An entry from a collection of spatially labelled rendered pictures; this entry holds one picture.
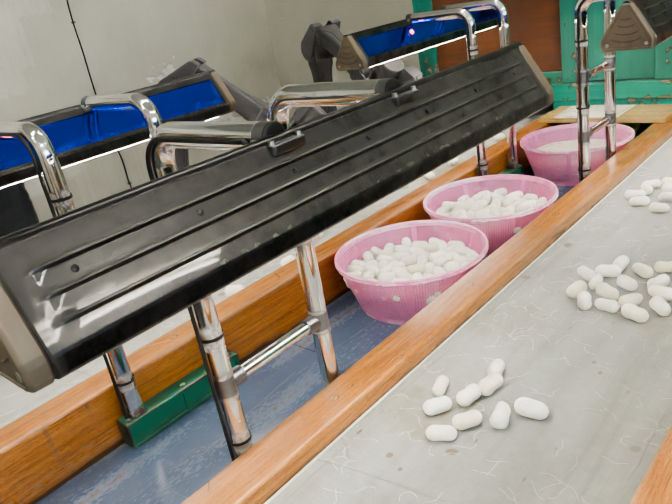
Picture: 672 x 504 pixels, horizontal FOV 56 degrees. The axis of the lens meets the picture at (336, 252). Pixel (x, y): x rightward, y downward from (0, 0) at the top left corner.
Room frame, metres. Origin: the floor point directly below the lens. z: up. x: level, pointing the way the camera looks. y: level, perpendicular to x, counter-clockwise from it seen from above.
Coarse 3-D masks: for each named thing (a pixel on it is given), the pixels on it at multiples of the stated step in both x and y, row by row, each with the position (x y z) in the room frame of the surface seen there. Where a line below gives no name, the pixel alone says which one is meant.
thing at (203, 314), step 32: (288, 96) 0.66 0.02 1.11; (320, 96) 0.62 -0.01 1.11; (352, 96) 0.60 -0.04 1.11; (416, 96) 0.57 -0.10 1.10; (160, 128) 0.56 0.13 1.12; (192, 128) 0.53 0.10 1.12; (224, 128) 0.50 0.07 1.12; (256, 128) 0.47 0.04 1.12; (288, 128) 0.68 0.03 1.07; (160, 160) 0.57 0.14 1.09; (320, 288) 0.68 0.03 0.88; (192, 320) 0.57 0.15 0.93; (320, 320) 0.68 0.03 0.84; (224, 352) 0.58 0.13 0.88; (320, 352) 0.68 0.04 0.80; (224, 384) 0.57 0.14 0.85; (224, 416) 0.57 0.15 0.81
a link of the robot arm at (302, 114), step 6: (300, 108) 1.59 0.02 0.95; (306, 108) 1.59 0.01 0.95; (312, 108) 1.58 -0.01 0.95; (318, 108) 1.60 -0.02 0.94; (294, 114) 1.59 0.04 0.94; (300, 114) 1.59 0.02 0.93; (306, 114) 1.59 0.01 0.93; (312, 114) 1.58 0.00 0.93; (318, 114) 1.58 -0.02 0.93; (324, 114) 1.59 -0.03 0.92; (264, 120) 1.58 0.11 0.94; (300, 120) 1.59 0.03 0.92; (306, 120) 1.58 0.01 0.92
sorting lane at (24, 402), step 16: (464, 160) 1.60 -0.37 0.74; (400, 192) 1.43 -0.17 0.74; (368, 208) 1.36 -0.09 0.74; (352, 224) 1.28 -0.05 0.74; (320, 240) 1.22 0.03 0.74; (256, 272) 1.11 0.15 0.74; (224, 288) 1.06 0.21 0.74; (176, 320) 0.97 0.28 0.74; (144, 336) 0.93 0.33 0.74; (128, 352) 0.89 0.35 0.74; (80, 368) 0.86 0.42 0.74; (96, 368) 0.85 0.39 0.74; (0, 384) 0.86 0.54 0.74; (64, 384) 0.82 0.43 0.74; (0, 400) 0.81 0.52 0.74; (16, 400) 0.80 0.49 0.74; (32, 400) 0.79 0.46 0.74; (48, 400) 0.79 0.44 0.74; (0, 416) 0.77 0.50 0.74; (16, 416) 0.76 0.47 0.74
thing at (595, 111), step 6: (570, 108) 1.79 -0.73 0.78; (594, 108) 1.74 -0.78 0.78; (600, 108) 1.72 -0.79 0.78; (618, 108) 1.69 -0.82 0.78; (624, 108) 1.68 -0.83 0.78; (630, 108) 1.67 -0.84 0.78; (558, 114) 1.74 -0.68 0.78; (564, 114) 1.73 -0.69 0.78; (570, 114) 1.72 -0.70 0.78; (576, 114) 1.71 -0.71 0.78; (594, 114) 1.67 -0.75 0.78; (600, 114) 1.66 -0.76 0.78; (618, 114) 1.63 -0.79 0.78
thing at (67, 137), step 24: (216, 72) 1.13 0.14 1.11; (168, 96) 1.05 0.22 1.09; (192, 96) 1.07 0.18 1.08; (216, 96) 1.10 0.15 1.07; (24, 120) 0.90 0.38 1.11; (48, 120) 0.91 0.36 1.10; (72, 120) 0.94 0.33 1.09; (96, 120) 0.95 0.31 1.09; (120, 120) 0.97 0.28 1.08; (168, 120) 1.02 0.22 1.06; (192, 120) 1.04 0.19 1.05; (0, 144) 0.86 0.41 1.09; (72, 144) 0.91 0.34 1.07; (96, 144) 0.93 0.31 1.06; (120, 144) 0.95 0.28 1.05; (0, 168) 0.83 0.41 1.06; (24, 168) 0.85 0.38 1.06
